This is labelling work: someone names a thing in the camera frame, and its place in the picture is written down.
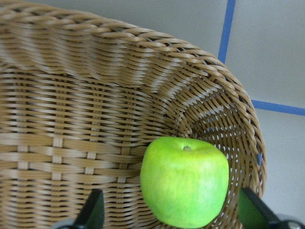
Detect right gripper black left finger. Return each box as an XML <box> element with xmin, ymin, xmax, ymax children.
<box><xmin>73</xmin><ymin>189</ymin><xmax>105</xmax><ymax>229</ymax></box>

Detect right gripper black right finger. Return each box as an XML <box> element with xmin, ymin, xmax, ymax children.
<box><xmin>238</xmin><ymin>188</ymin><xmax>282</xmax><ymax>229</ymax></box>

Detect green apple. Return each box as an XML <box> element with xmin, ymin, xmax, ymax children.
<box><xmin>140</xmin><ymin>136</ymin><xmax>229</xmax><ymax>229</ymax></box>

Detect woven wicker basket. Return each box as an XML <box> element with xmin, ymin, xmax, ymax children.
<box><xmin>0</xmin><ymin>0</ymin><xmax>266</xmax><ymax>229</ymax></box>

